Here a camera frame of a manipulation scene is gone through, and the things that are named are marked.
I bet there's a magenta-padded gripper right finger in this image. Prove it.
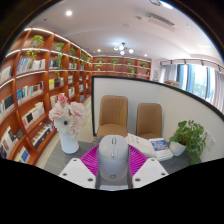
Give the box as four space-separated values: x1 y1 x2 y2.
127 144 170 189

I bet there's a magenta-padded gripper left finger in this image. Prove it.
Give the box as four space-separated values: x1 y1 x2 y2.
58 145 100 190

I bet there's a white computer mouse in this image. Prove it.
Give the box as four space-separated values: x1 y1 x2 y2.
96 134 130 183

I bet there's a white and blue book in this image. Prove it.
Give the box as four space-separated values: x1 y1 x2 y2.
148 137 174 162

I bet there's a white ceramic jug vase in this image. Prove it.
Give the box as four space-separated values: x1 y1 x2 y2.
58 129 80 155

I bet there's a tan upholstered chair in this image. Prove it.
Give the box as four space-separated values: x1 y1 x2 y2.
135 102 163 140
95 95 129 138

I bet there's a green plant in white pot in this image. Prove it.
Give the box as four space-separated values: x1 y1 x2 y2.
168 119 208 165

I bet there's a pink and white flower bouquet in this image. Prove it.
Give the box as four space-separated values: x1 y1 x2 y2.
48 93 88 138

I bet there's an orange wooden bookshelf unit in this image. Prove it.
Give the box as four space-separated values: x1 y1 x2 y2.
0 27 94 166

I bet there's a window with curtains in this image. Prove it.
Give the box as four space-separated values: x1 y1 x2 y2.
159 59 224 111

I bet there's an orange shelf unit with plants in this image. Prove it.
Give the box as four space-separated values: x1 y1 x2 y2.
91 54 153 81

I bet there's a ceiling lamp cluster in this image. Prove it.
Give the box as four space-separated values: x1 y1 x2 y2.
113 42 135 56

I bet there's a ceiling air vent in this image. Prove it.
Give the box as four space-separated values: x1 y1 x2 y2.
145 12 176 28

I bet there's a white wall outlet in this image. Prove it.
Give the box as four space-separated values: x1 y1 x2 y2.
205 130 218 151

